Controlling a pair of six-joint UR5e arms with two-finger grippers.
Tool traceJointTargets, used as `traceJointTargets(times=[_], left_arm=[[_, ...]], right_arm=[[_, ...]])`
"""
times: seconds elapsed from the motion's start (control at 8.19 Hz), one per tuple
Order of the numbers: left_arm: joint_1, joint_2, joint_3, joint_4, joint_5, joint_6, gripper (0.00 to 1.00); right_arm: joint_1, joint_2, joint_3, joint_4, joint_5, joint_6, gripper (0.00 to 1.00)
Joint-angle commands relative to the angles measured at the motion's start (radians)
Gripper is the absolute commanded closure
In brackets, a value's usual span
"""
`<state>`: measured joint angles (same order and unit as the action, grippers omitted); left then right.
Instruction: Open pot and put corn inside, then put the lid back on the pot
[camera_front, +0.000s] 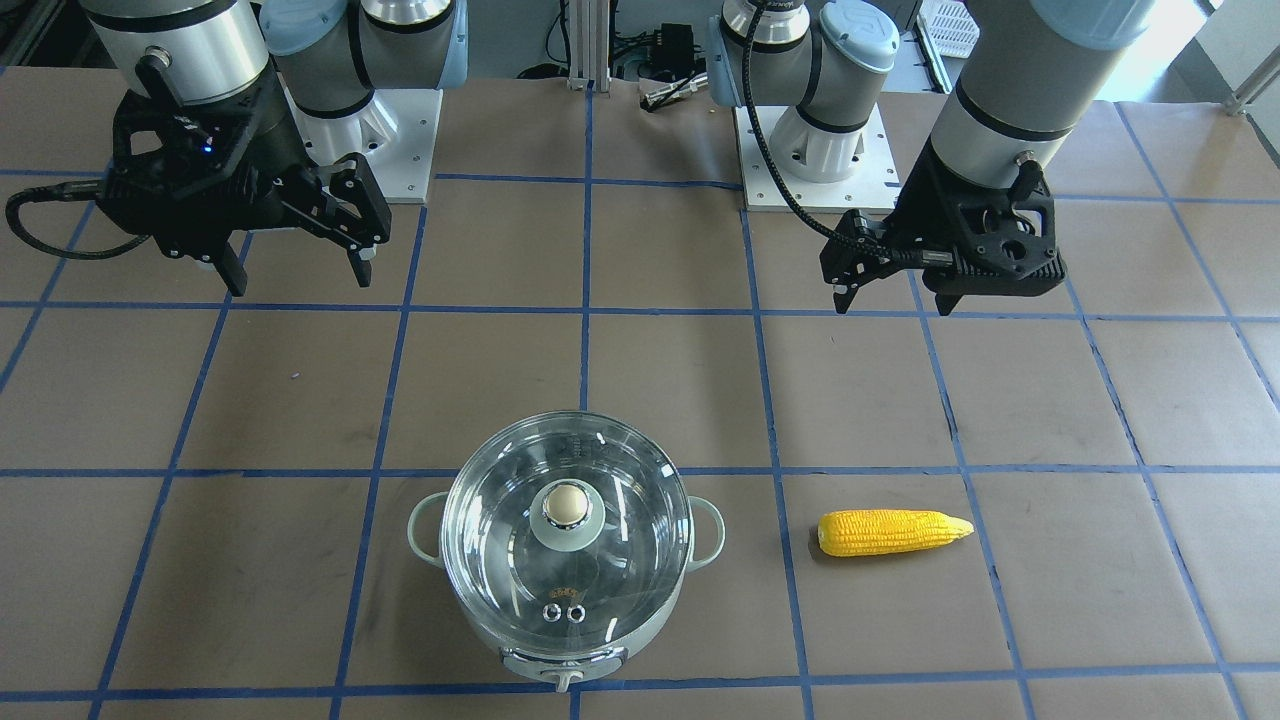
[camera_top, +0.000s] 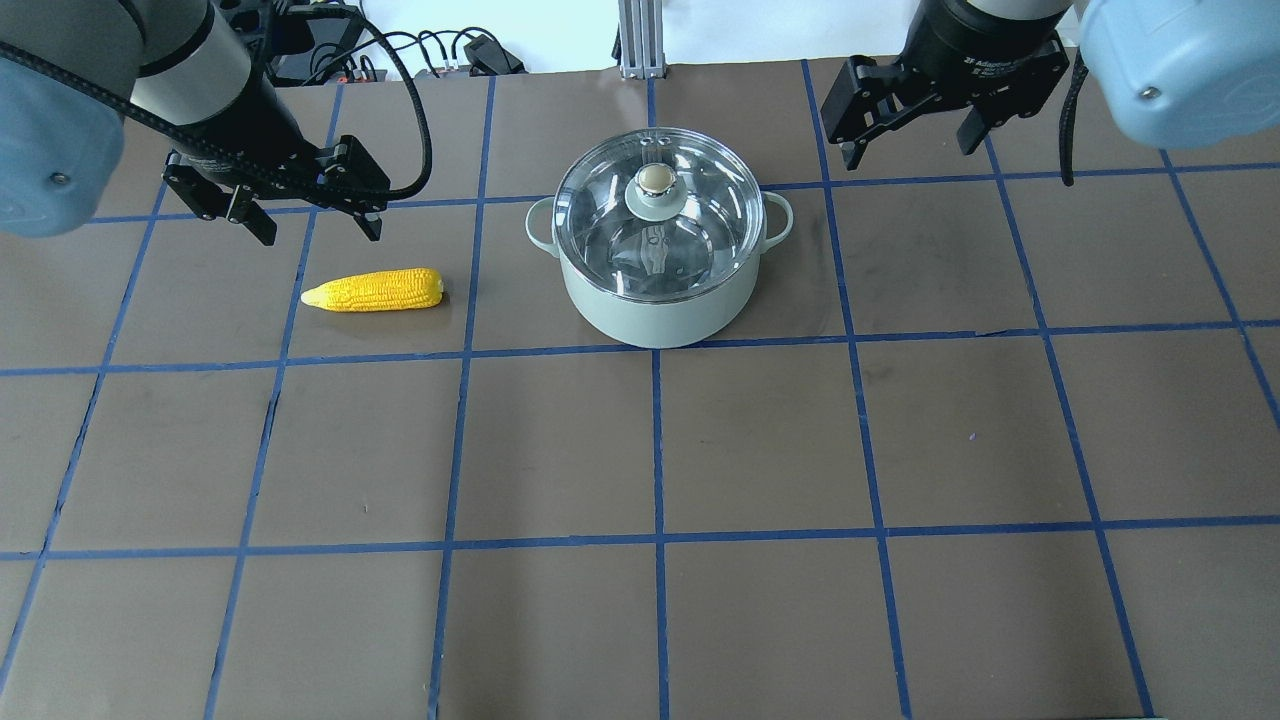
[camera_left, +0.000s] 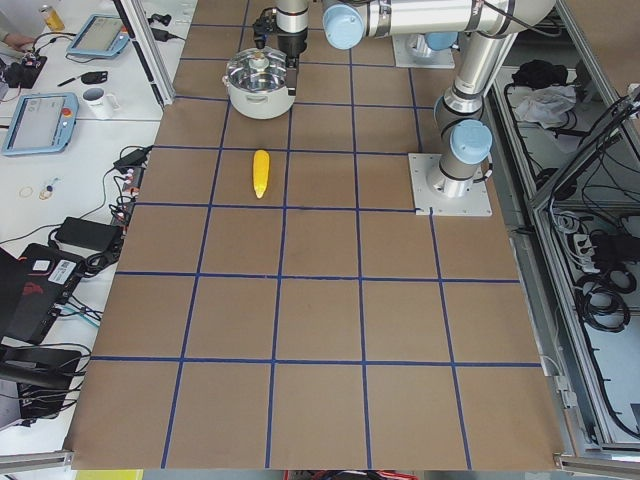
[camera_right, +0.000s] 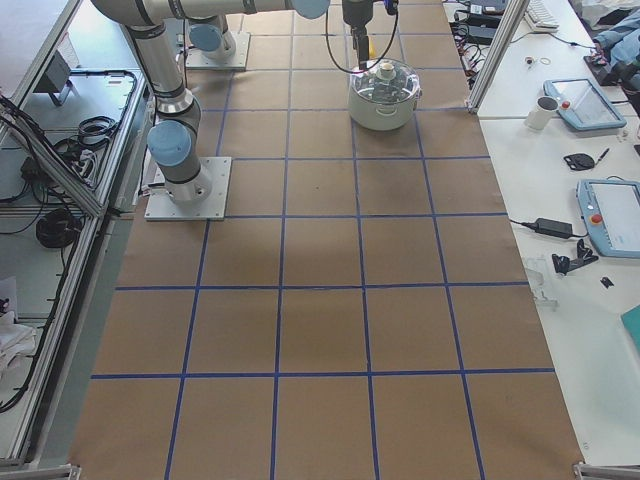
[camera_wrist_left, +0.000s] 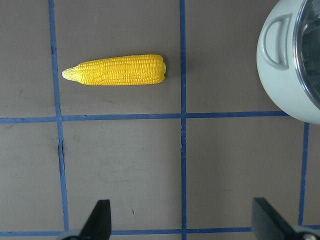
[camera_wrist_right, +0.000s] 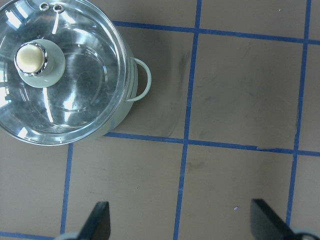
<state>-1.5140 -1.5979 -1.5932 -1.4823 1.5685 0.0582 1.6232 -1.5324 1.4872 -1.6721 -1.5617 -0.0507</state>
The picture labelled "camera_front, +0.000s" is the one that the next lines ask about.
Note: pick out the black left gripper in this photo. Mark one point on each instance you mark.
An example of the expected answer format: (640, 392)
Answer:
(922, 203)

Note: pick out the black power adapter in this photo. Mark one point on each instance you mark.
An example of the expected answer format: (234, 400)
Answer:
(673, 50)

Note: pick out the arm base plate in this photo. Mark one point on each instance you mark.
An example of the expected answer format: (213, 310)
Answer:
(825, 172)
(396, 132)

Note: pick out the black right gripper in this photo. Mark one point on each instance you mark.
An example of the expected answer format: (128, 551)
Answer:
(268, 135)

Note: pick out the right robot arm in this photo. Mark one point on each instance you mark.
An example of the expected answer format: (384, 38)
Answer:
(331, 56)

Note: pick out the white plastic basket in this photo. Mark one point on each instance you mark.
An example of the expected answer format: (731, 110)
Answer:
(951, 27)

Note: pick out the yellow corn cob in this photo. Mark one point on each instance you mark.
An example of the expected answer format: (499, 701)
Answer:
(876, 532)

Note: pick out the glass pot lid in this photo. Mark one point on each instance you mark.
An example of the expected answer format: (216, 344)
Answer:
(567, 520)

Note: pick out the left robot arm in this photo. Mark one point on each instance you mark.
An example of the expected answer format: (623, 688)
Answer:
(1036, 68)

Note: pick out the aluminium frame post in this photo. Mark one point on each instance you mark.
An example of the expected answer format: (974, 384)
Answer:
(589, 35)

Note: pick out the pale green cooking pot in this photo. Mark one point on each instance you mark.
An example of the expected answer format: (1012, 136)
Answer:
(560, 650)

